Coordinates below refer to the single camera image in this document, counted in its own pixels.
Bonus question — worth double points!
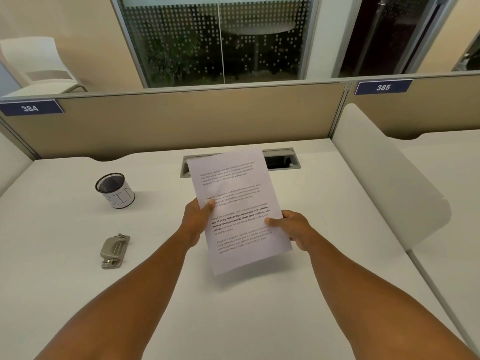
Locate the white side divider panel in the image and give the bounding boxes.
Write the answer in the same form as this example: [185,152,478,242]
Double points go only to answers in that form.
[332,103,452,252]
[0,130,37,197]

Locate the person's left forearm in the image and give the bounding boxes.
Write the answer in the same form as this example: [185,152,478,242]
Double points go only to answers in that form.
[33,230,201,360]

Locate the person's left hand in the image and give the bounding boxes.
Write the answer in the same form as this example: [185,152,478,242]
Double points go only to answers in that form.
[180,197,216,247]

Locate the blue number label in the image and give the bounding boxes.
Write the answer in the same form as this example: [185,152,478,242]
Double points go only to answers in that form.
[0,99,65,117]
[354,79,414,96]

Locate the person's right forearm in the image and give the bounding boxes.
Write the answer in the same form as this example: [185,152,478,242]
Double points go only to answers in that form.
[296,233,480,360]

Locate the dark glass door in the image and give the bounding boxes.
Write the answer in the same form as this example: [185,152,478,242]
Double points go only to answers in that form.
[332,0,460,78]

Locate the white chair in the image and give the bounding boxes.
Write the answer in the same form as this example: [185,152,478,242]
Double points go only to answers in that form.
[0,36,89,98]

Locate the beige desk partition panel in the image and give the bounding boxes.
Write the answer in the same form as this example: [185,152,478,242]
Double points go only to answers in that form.
[0,80,350,162]
[343,71,480,141]

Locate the dotted glass window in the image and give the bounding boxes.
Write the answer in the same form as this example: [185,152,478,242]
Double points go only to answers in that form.
[110,0,322,89]

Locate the black mesh pen cup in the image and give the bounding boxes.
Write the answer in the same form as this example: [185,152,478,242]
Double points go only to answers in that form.
[95,173,136,210]

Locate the grey metal hole punch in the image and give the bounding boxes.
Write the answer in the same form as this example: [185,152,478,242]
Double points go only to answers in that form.
[100,233,131,270]

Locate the white printed paper sheet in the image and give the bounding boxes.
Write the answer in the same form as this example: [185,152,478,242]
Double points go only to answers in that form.
[186,146,293,277]

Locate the person's right hand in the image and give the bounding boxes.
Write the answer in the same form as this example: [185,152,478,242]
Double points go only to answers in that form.
[265,210,320,253]

